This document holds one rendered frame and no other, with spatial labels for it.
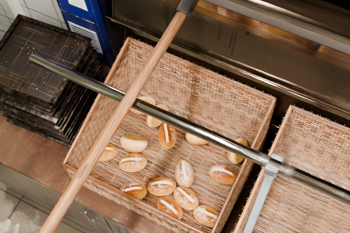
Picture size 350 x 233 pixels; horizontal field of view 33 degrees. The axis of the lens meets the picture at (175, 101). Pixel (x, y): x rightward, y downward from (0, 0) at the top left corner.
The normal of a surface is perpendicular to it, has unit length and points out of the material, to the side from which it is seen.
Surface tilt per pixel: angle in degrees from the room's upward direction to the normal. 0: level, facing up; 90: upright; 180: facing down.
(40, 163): 0
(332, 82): 70
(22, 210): 0
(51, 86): 0
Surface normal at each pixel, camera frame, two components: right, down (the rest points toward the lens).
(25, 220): -0.07, -0.47
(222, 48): -0.46, 0.59
